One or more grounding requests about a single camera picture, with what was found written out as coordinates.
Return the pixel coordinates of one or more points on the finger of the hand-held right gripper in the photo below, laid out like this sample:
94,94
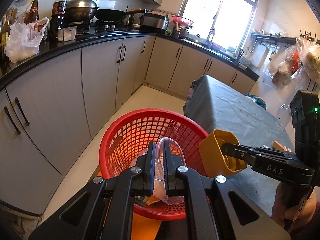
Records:
275,152
237,152

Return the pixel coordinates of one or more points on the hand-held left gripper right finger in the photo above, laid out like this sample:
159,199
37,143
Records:
165,170

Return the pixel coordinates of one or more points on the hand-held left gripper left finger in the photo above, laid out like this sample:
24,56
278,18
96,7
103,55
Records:
151,170

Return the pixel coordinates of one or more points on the clear plastic packaging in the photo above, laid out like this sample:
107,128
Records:
158,180

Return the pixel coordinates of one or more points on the orange paper carton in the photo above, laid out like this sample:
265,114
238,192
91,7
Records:
212,152

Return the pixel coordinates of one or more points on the red plastic basket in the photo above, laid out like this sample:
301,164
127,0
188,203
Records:
120,142

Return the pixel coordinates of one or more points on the person's right forearm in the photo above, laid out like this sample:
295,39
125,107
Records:
316,221

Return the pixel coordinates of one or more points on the person's right hand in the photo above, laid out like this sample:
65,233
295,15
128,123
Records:
278,205

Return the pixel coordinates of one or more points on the tan wooden wedge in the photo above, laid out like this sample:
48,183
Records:
280,145

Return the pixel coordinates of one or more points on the clear glass pitcher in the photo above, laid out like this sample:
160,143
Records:
283,116

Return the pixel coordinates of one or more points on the grey tablecloth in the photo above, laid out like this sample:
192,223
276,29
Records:
232,115

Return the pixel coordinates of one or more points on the blue plastic bag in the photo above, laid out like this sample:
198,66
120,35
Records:
257,101

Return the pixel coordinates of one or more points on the hanging plastic bags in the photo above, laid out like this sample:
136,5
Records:
300,60

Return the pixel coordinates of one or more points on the black knife holder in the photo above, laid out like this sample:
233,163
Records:
241,55

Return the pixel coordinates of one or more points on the beige kitchen cabinets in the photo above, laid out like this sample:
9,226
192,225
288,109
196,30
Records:
62,92

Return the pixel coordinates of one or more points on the kitchen faucet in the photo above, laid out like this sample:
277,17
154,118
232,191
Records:
211,36

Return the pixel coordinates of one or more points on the glass pot lid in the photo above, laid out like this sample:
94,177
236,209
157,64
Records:
197,39

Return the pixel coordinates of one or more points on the dark cooking pot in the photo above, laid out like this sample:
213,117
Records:
185,33

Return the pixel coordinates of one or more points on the chopstick holder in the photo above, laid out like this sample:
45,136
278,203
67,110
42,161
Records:
177,32

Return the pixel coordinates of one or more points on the kitchen window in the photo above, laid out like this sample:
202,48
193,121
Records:
220,15

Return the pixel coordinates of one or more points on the red colander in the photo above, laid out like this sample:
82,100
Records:
182,21

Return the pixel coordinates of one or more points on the silver rice cooker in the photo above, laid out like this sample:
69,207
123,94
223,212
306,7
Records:
153,22

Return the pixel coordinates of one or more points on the gas stove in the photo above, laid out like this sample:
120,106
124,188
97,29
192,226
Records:
110,27

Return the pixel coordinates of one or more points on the black kitchen countertop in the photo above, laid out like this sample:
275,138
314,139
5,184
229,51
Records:
62,46

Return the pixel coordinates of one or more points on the clear plastic container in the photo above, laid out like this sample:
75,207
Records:
67,33

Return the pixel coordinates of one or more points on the black frying pan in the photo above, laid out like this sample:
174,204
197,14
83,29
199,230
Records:
110,15

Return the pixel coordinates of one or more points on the metal wok with lid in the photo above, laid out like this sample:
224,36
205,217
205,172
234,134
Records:
81,8

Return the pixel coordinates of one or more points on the white plastic bag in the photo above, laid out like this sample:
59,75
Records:
21,42

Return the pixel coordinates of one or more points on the dark bottle yellow cap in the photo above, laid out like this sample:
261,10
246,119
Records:
58,12

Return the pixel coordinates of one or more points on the red label sauce bottle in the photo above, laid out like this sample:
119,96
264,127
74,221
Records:
33,10

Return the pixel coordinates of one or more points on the metal wall rack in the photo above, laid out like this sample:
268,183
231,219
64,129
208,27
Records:
272,38

